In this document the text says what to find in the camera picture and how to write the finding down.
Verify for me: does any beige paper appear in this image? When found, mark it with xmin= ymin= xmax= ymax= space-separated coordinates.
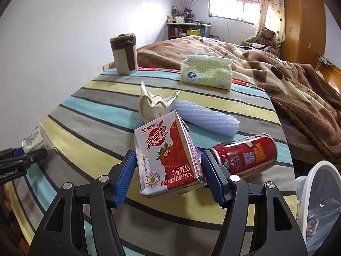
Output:
xmin=138 ymin=81 xmax=181 ymax=124

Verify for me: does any red drink can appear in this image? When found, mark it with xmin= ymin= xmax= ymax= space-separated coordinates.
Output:
xmin=210 ymin=134 xmax=277 ymax=179

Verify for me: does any strawberry milk carton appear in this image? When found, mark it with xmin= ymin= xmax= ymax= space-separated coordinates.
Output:
xmin=134 ymin=110 xmax=206 ymax=198

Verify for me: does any striped tablecloth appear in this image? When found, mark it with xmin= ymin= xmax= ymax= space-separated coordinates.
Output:
xmin=7 ymin=68 xmax=297 ymax=255

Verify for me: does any patterned curtain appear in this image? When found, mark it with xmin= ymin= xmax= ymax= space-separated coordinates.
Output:
xmin=254 ymin=0 xmax=285 ymax=47

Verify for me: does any orange wooden wardrobe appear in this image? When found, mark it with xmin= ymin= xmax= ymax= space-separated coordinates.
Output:
xmin=280 ymin=0 xmax=327 ymax=66

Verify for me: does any left hand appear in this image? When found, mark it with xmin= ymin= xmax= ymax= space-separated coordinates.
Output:
xmin=1 ymin=185 xmax=12 ymax=213

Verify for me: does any white foam net sleeve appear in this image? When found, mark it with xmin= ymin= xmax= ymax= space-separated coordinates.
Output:
xmin=172 ymin=100 xmax=240 ymax=137

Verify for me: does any white trash bin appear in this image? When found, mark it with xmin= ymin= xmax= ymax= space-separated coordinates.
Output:
xmin=295 ymin=160 xmax=340 ymax=255

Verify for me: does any window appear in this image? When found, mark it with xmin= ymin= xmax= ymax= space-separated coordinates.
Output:
xmin=209 ymin=0 xmax=260 ymax=24

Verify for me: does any yellow tissue pack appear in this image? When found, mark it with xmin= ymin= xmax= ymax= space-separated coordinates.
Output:
xmin=180 ymin=54 xmax=232 ymax=90

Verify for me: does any brown teddy bear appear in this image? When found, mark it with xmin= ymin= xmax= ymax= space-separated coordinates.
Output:
xmin=255 ymin=29 xmax=279 ymax=56

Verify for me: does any brown plush blanket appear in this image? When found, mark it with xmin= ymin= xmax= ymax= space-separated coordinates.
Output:
xmin=137 ymin=36 xmax=340 ymax=165

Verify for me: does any brown beige travel mug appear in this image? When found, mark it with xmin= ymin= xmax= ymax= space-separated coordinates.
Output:
xmin=110 ymin=33 xmax=138 ymax=75

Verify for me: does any cluttered shelf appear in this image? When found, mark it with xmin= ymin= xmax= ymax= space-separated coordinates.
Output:
xmin=166 ymin=6 xmax=212 ymax=40

